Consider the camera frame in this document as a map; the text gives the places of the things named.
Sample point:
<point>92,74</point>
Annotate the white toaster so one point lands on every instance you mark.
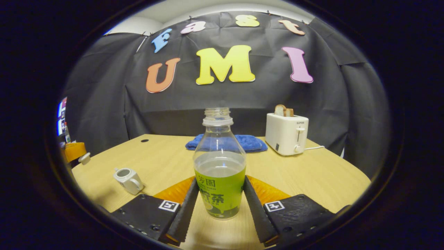
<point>286,135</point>

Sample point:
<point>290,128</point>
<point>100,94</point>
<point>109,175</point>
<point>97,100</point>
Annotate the clear green-label water bottle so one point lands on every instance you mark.
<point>219,166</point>

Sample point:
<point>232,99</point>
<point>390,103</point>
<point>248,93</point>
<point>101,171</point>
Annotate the white teacup lid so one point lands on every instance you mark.
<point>84,158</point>

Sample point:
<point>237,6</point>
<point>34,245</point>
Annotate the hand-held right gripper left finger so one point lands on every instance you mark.
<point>187,215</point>

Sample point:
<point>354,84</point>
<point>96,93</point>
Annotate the computer monitor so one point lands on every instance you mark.
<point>62,118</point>

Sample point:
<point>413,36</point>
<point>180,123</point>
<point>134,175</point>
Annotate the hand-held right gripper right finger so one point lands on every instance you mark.
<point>256,218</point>

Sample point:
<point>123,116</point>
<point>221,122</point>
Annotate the blue towel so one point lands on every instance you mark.
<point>253,142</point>

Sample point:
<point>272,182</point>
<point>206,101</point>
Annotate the toast slice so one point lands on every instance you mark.
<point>289,112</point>
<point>280,110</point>

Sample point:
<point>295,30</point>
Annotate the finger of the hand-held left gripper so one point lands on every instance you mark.
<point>74,151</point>

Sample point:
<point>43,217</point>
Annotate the black backdrop cloth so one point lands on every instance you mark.
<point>104,104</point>

